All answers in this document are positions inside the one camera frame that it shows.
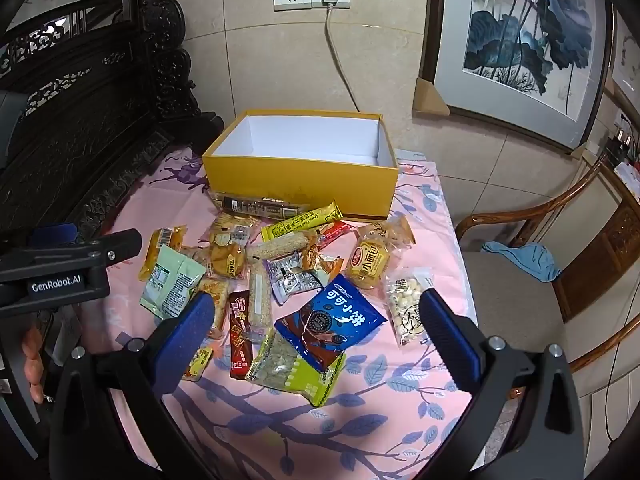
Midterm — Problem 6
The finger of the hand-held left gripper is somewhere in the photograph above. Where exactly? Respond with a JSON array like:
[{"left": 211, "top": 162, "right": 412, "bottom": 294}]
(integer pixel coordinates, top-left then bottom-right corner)
[
  {"left": 0, "top": 228, "right": 144, "bottom": 283},
  {"left": 30, "top": 223, "right": 81, "bottom": 247}
]

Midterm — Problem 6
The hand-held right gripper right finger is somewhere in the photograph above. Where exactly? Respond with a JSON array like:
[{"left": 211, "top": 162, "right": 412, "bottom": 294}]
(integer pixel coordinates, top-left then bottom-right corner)
[{"left": 418, "top": 288, "right": 587, "bottom": 480}]

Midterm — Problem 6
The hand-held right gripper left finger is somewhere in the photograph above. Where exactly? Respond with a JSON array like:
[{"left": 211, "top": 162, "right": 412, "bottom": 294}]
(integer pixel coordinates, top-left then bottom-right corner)
[{"left": 47, "top": 291, "right": 217, "bottom": 480}]

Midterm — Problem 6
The light green snack packet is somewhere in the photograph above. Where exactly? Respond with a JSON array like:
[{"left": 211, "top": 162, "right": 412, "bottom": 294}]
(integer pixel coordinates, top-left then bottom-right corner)
[{"left": 139, "top": 245, "right": 207, "bottom": 321}]

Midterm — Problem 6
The brown chocolate bar packet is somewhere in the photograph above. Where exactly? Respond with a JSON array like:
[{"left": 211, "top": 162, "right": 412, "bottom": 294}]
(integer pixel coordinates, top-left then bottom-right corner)
[{"left": 229, "top": 290, "right": 252, "bottom": 381}]

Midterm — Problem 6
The orange cracker packet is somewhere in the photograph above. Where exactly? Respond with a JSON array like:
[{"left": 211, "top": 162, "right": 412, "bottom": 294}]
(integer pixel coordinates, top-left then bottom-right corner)
[{"left": 207, "top": 212, "right": 262, "bottom": 281}]

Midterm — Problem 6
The blue cookie packet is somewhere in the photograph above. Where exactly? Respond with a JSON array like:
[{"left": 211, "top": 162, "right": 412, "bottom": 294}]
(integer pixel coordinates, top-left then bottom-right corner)
[{"left": 274, "top": 274, "right": 390, "bottom": 372}]

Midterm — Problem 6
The yellow cardboard box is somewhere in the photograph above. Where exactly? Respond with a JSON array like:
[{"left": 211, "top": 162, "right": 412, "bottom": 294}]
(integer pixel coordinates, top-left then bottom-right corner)
[{"left": 201, "top": 108, "right": 400, "bottom": 222}]

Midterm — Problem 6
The person's left hand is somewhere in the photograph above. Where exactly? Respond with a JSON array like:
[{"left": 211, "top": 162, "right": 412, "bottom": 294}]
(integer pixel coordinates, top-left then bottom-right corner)
[{"left": 22, "top": 324, "right": 49, "bottom": 405}]

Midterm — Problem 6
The clear bread stick packet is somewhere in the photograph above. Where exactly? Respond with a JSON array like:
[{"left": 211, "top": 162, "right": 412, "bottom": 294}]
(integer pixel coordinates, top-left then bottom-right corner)
[{"left": 195, "top": 277, "right": 234, "bottom": 339}]

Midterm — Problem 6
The clear white nuts packet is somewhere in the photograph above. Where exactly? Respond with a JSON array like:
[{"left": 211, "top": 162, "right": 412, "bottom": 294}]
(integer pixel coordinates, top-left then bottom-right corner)
[{"left": 384, "top": 267, "right": 437, "bottom": 348}]

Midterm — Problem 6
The small red yellow packet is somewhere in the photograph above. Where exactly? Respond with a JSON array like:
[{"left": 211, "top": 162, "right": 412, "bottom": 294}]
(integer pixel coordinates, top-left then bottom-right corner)
[{"left": 182, "top": 345, "right": 215, "bottom": 382}]

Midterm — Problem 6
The yellow orange snack packet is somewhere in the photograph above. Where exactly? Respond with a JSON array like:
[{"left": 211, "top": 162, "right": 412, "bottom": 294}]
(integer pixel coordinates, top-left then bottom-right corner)
[{"left": 138, "top": 225, "right": 188, "bottom": 282}]

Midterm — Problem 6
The clear rice bar packet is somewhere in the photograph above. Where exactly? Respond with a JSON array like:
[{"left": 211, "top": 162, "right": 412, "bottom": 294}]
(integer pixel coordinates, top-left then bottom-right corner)
[{"left": 247, "top": 260, "right": 274, "bottom": 344}]

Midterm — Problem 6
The wooden chair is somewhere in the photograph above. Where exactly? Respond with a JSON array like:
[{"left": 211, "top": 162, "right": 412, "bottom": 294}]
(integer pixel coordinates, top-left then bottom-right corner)
[{"left": 455, "top": 152, "right": 640, "bottom": 376}]

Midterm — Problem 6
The pink floral tablecloth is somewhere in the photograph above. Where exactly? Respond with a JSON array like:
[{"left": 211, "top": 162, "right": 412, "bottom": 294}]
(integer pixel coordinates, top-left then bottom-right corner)
[{"left": 107, "top": 147, "right": 493, "bottom": 480}]

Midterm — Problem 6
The yellow label bread packet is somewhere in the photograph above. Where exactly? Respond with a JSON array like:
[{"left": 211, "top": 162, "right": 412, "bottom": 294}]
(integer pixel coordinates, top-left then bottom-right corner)
[{"left": 345, "top": 240, "right": 392, "bottom": 291}]

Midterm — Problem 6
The silver purple snack packet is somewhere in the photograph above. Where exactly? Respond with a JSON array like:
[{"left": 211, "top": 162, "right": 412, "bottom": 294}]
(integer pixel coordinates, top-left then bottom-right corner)
[{"left": 264, "top": 255, "right": 324, "bottom": 306}]

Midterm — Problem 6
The clear sesame roll packet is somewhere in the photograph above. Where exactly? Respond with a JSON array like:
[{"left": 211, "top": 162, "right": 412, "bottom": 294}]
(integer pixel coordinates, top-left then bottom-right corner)
[{"left": 247, "top": 232, "right": 321, "bottom": 262}]

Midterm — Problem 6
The dark carved wooden bench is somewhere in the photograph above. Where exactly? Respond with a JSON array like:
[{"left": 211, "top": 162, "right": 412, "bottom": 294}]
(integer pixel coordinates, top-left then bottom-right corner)
[{"left": 0, "top": 0, "right": 226, "bottom": 246}]

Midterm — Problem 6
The blue cloth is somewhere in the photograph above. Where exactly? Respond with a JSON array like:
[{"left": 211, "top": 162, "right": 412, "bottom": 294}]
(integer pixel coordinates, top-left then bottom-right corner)
[{"left": 481, "top": 241, "right": 562, "bottom": 283}]

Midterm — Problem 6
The green seed cracker packet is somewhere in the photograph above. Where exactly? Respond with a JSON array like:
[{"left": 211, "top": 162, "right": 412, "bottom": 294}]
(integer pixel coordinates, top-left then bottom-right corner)
[{"left": 245, "top": 330, "right": 347, "bottom": 408}]

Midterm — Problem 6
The dark long snack bar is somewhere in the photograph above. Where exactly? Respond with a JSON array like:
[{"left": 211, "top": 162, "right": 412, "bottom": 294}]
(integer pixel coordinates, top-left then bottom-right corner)
[{"left": 219, "top": 191, "right": 309, "bottom": 221}]

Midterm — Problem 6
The orange cake packet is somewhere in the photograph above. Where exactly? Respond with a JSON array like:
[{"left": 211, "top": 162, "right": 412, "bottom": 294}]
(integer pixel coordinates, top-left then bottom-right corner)
[{"left": 300, "top": 242, "right": 346, "bottom": 286}]

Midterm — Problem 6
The yellow long snack packet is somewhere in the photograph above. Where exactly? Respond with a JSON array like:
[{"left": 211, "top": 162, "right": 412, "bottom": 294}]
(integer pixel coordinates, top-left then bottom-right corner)
[{"left": 261, "top": 200, "right": 346, "bottom": 243}]

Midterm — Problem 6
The cardboard corner protector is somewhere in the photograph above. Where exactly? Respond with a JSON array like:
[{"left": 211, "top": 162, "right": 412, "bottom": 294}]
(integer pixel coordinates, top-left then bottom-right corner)
[{"left": 413, "top": 78, "right": 451, "bottom": 117}]

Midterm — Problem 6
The power strip with plugs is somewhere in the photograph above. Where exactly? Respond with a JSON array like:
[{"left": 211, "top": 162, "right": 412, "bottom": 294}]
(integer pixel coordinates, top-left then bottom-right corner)
[{"left": 606, "top": 122, "right": 640, "bottom": 173}]

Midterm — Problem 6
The framed lotus painting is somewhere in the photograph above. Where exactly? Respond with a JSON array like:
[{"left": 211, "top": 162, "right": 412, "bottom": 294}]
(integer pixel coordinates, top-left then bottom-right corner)
[{"left": 420, "top": 0, "right": 615, "bottom": 156}]

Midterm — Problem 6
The small framed painting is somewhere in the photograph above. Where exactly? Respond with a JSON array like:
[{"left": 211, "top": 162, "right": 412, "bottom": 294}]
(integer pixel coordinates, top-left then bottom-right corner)
[{"left": 611, "top": 12, "right": 640, "bottom": 108}]

